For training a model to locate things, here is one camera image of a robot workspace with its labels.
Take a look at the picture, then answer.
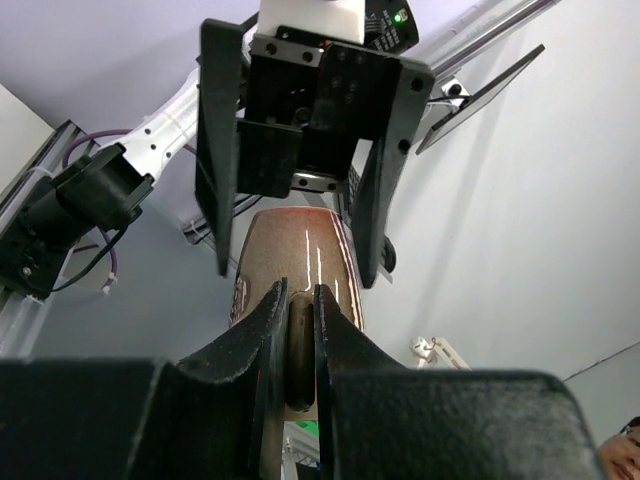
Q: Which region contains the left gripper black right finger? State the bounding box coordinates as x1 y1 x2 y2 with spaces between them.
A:
313 285 604 479

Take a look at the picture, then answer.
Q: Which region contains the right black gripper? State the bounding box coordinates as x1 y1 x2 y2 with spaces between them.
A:
195 19 435 289

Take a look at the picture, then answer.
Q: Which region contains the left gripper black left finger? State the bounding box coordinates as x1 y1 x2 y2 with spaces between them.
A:
1 280 288 479

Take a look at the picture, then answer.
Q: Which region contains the black mug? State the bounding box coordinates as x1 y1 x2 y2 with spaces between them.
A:
229 207 363 479

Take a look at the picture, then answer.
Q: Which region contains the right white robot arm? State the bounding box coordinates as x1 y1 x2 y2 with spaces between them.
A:
1 1 435 299

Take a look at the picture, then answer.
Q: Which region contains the dark flat monitor panel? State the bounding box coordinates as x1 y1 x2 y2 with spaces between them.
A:
416 44 546 155

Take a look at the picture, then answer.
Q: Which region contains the person face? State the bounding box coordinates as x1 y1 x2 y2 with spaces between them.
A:
598 417 640 480

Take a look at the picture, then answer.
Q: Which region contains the aluminium rail frame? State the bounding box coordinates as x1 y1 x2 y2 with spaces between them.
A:
0 0 556 351

